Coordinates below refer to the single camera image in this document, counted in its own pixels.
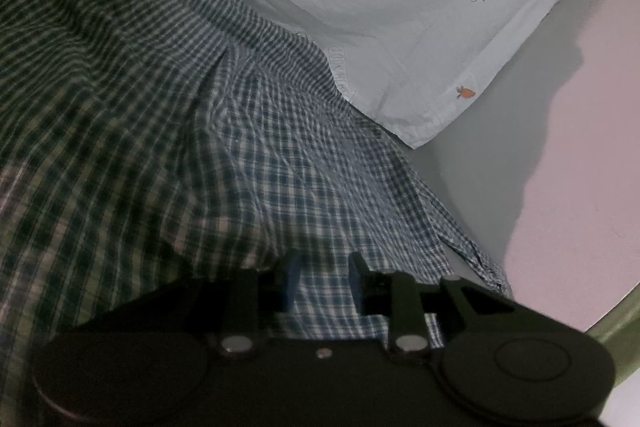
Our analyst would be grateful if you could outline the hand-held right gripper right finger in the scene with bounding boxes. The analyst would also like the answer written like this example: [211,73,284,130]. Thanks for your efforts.
[348,251,527,354]

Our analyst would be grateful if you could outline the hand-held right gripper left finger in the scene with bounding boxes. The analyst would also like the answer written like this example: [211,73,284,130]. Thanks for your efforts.
[159,251,304,354]

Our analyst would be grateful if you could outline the blue checked shirt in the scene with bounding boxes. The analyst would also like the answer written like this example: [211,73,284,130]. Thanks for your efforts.
[0,0,515,413]

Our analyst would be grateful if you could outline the white carrot print sheet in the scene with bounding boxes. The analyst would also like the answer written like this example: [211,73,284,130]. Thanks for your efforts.
[30,0,624,150]

